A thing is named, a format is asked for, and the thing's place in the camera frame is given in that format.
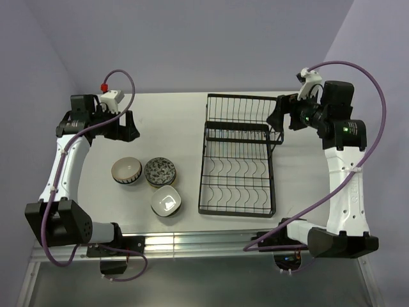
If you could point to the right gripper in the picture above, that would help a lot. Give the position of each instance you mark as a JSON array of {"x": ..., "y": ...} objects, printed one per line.
[{"x": 286, "y": 104}]

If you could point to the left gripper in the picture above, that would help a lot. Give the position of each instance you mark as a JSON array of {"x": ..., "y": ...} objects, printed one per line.
[{"x": 127, "y": 133}]

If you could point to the white bowl with striped outside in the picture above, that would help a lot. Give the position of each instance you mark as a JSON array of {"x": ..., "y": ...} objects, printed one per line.
[{"x": 126, "y": 171}]

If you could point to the green square bowl white inside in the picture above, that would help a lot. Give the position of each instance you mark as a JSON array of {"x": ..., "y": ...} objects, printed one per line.
[{"x": 166, "y": 201}]

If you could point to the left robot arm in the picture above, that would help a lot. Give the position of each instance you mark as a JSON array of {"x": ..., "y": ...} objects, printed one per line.
[{"x": 56, "y": 219}]

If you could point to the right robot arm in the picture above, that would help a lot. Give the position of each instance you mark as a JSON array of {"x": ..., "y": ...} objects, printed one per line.
[{"x": 344, "y": 142}]

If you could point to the leaf patterned bowl stack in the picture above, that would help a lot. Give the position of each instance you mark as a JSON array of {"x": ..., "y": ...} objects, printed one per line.
[{"x": 160, "y": 171}]

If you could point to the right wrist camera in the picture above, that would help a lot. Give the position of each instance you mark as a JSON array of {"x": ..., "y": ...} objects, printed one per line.
[{"x": 310, "y": 80}]

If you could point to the black wire dish rack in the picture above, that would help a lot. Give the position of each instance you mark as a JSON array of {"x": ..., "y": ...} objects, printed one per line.
[{"x": 237, "y": 173}]

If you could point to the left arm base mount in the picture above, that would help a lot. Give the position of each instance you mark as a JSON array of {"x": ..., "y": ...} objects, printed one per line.
[{"x": 115, "y": 258}]

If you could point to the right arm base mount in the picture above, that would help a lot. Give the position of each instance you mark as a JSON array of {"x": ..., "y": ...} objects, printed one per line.
[{"x": 287, "y": 252}]

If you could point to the aluminium frame rail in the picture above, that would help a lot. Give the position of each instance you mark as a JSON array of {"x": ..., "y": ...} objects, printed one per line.
[{"x": 202, "y": 269}]

